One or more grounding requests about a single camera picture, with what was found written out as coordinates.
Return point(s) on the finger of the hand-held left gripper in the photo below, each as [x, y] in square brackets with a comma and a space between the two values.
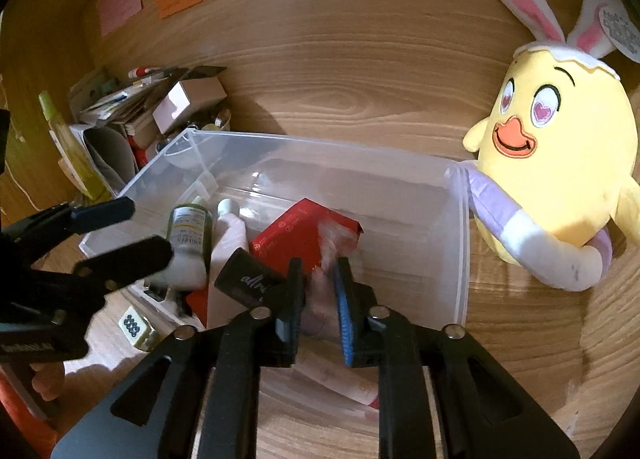
[130, 259]
[95, 216]

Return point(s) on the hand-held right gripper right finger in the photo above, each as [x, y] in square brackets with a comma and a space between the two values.
[344, 309]

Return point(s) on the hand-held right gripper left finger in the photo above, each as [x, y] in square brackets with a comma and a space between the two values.
[292, 299]

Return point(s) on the pale pink fluffy item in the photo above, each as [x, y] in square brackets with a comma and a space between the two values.
[322, 289]

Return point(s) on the small green label bottle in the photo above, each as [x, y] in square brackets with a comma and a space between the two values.
[187, 231]

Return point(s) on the red foil pouch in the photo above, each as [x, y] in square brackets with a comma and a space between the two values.
[285, 234]

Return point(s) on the pale pink squeeze tube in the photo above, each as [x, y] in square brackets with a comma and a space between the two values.
[227, 249]

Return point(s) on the clear plastic bin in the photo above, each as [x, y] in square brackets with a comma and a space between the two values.
[390, 209]

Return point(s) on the person's left hand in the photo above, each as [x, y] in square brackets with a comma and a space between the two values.
[47, 381]

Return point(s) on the black squeeze tube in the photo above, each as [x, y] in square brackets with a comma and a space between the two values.
[245, 279]

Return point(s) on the white paper folder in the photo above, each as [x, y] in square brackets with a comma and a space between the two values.
[107, 159]

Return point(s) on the white green mahjong tile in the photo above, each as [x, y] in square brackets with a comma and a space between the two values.
[134, 324]

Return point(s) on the yellow-green spray bottle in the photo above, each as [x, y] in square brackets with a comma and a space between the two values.
[70, 149]

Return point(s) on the pink printed packet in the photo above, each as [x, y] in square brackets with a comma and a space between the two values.
[345, 381]

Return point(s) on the white bowl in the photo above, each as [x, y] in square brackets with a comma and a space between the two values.
[177, 156]

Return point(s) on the stack of papers and books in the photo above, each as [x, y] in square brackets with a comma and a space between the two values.
[120, 104]

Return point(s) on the red and white glue pen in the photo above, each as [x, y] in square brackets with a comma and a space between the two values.
[145, 72]

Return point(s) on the small white cardboard box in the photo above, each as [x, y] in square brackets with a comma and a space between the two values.
[200, 89]

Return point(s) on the pink sticky note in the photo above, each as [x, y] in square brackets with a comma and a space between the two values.
[120, 1]

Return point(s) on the yellow chick plush toy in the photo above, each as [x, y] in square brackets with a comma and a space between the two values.
[550, 164]

